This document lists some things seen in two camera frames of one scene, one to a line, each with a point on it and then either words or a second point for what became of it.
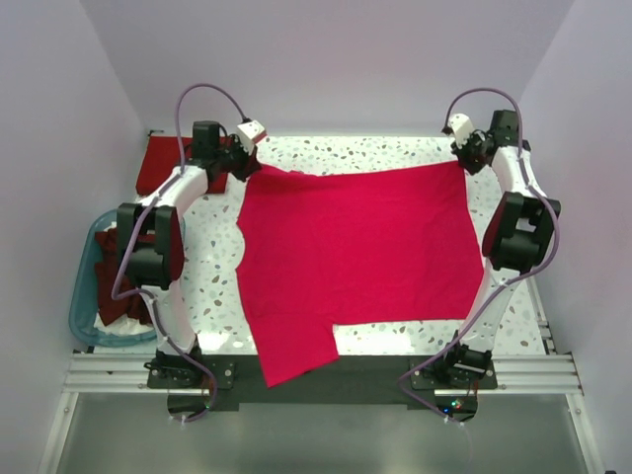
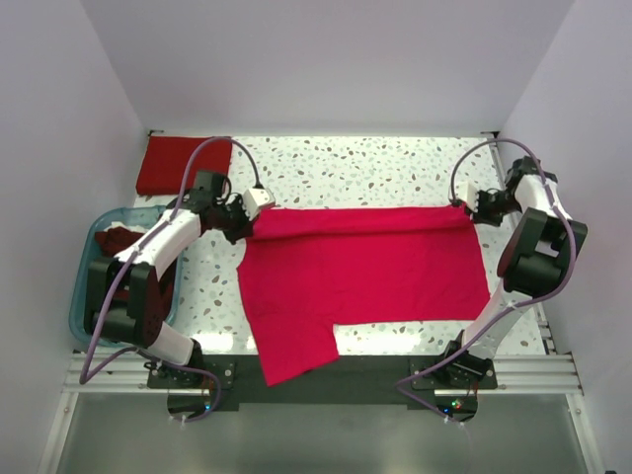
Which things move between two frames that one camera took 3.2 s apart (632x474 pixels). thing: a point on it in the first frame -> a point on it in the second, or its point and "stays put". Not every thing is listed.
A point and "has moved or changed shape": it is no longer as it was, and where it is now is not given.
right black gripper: x=461 y=153 -> x=480 y=216
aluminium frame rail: x=111 y=372 stays put
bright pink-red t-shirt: x=394 y=244 has moved or changed shape
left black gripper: x=250 y=162 -> x=246 y=228
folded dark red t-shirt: x=163 y=154 stays put
